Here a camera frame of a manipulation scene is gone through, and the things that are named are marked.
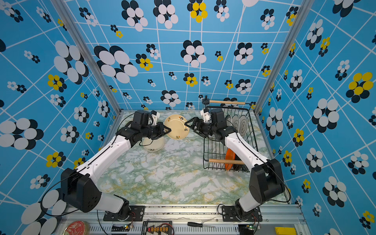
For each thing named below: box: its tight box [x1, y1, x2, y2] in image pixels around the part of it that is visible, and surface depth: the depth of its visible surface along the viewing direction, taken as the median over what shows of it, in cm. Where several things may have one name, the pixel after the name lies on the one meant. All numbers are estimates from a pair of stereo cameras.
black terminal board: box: [141, 220, 173, 235], surface depth 70 cm
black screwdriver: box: [187, 221, 216, 228], surface depth 72 cm
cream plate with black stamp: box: [164, 114, 190, 141], surface depth 83 cm
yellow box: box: [274, 226, 297, 235], surface depth 70 cm
